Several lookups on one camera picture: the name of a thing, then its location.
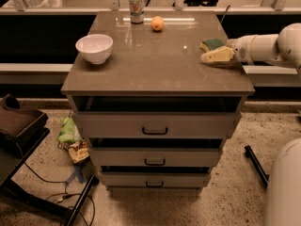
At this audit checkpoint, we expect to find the white drink can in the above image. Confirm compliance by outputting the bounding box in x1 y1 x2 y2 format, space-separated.
129 0 144 24

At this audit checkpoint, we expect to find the orange fruit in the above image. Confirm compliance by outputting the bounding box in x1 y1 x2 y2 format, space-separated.
150 16 164 32

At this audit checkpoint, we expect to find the top grey drawer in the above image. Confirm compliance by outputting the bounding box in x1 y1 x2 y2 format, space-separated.
73 112 241 138

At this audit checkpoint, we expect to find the grey drawer cabinet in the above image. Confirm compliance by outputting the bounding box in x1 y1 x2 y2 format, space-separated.
62 11 254 175

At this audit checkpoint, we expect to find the black floor cable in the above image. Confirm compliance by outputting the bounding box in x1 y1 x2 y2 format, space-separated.
23 162 96 226

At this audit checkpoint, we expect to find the green yellow sponge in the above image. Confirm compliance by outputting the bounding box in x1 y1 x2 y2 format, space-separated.
199 39 225 52

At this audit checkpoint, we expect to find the middle grey drawer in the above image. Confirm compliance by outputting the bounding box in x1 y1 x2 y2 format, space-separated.
89 148 220 167

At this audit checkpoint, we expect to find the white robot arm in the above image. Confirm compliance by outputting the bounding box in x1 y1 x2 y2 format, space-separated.
200 23 301 226

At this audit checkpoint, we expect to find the yellow snack bag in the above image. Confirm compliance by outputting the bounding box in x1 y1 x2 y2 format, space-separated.
68 141 89 164

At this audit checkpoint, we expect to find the black stand leg right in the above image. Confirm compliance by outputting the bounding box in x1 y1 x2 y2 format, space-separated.
245 145 269 186

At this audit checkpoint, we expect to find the green chip bag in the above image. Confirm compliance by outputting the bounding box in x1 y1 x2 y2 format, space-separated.
57 117 82 143

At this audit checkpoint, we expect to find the black chair base left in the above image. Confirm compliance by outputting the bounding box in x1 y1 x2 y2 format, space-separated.
0 128 99 226

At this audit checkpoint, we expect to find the brown chair seat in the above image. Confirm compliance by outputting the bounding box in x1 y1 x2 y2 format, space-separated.
0 94 48 157

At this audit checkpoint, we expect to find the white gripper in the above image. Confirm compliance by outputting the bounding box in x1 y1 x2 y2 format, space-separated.
200 35 255 63

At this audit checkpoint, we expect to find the bottom grey drawer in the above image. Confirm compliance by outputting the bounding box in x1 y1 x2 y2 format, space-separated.
99 172 211 188

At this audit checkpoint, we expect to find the white ceramic bowl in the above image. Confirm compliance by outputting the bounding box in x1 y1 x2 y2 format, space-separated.
75 34 113 65

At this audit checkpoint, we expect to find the grey drawer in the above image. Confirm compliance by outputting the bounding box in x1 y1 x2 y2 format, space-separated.
89 148 220 167
73 112 241 138
99 172 211 188

